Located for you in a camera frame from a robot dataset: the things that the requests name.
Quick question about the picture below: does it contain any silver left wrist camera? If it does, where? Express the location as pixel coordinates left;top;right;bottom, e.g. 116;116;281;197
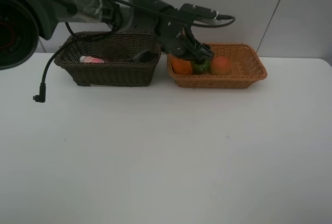
195;10;221;25

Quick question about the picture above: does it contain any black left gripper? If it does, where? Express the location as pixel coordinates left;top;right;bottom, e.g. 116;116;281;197
155;4;214;61

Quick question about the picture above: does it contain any dark brown wicker basket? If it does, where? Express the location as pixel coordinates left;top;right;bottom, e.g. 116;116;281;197
54;33;161;87

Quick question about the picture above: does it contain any green lime fruit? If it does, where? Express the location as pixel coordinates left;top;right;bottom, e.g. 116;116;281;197
191;59;210;75

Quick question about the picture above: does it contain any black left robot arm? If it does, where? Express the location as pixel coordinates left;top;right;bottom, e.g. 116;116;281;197
1;0;216;69

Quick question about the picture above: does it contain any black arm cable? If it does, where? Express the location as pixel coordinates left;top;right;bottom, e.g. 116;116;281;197
15;0;236;40

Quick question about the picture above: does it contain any light orange wicker basket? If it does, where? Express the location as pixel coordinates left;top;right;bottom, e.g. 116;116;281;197
167;43;267;89

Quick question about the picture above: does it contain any translucent purple plastic cup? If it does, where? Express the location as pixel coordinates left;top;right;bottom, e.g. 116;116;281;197
102;44;129;62

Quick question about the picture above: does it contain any loose black cable with plug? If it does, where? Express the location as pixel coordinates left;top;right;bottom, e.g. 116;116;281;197
32;20;117;103

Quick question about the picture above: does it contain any red orange peach fruit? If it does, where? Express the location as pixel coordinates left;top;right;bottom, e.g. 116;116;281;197
210;56;231;76

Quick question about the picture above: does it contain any dark green square bottle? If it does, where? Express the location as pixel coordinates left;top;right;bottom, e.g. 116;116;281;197
126;49;158;63

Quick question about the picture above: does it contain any pink bottle white cap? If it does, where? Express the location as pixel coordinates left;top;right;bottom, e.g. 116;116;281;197
79;56;105;64

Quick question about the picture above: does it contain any orange mandarin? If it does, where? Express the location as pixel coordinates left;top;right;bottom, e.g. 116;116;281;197
171;58;193;75

